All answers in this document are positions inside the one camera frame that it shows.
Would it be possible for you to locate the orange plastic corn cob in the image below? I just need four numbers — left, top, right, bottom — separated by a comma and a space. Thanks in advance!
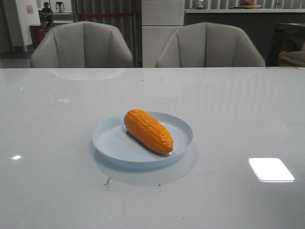
123, 109, 173, 154

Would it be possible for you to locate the light blue round plate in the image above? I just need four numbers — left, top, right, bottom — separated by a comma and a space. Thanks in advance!
92, 111, 193, 169

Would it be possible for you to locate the right beige upholstered chair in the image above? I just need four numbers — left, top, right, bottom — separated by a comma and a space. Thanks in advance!
155, 22, 265, 68

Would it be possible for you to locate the beige upholstered chair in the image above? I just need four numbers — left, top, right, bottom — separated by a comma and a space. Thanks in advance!
30, 21, 133, 68
155, 22, 265, 68

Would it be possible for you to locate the white cabinet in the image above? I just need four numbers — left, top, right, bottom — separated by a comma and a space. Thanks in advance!
141, 0, 184, 68

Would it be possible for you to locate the left beige upholstered chair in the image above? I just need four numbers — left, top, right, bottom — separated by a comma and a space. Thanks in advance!
30, 21, 133, 68

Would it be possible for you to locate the red barrier belt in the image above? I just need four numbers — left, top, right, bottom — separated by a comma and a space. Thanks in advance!
79, 12, 134, 18

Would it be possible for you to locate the glass jar on counter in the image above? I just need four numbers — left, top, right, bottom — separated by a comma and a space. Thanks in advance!
192, 0, 208, 10

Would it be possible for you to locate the red trash bin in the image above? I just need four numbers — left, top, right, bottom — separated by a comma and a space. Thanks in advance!
30, 25, 45, 48

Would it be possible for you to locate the dark grey counter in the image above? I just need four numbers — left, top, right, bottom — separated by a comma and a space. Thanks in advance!
184, 9, 305, 62

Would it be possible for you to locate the seated person in background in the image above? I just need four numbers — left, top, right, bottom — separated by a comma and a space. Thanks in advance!
39, 2, 52, 29

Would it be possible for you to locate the fruit bowl on counter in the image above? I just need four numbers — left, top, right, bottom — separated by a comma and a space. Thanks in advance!
239, 0, 261, 9

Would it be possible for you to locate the beige cushion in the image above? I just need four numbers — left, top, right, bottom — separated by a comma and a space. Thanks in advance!
279, 51, 305, 67

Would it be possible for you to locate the pink wall poster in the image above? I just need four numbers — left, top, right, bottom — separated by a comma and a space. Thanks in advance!
26, 5, 33, 14

